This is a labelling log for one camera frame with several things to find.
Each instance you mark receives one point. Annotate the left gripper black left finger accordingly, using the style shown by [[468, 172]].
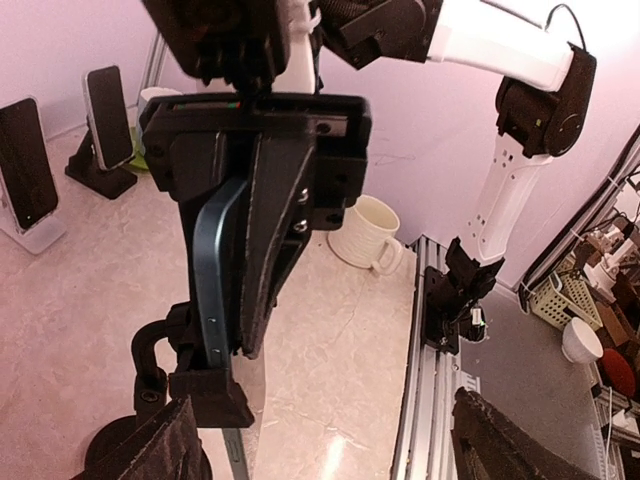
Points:
[[167, 446]]

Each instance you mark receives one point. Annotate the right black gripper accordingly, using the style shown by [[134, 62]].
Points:
[[297, 150]]

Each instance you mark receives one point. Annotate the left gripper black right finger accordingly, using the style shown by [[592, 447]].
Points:
[[488, 445]]

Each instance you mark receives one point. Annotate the teal phone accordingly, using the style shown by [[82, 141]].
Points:
[[221, 402]]

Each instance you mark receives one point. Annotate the black round-base stand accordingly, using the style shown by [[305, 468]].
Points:
[[169, 365]]

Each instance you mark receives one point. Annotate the black folding phone stand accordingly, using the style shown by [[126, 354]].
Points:
[[83, 168]]

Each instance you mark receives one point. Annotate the white folding phone stand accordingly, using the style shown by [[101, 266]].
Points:
[[35, 239]]

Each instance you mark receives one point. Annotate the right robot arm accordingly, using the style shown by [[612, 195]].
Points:
[[419, 62]]

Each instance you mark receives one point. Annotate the green saucer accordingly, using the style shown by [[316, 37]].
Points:
[[138, 158]]

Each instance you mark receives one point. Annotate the light blue mug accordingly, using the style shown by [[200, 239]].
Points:
[[144, 97]]

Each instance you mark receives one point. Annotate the white bowl on bench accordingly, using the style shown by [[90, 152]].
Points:
[[580, 344]]

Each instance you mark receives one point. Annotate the cream ceramic mug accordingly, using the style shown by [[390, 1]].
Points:
[[366, 239]]

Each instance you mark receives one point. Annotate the cream plastic basket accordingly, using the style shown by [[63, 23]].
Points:
[[565, 295]]

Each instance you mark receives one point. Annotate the left aluminium frame post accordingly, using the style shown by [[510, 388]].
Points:
[[154, 63]]

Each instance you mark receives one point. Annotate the aluminium frame post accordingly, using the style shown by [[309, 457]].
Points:
[[154, 63], [589, 214]]

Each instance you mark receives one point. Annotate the right aluminium frame post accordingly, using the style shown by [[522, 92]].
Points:
[[589, 214]]

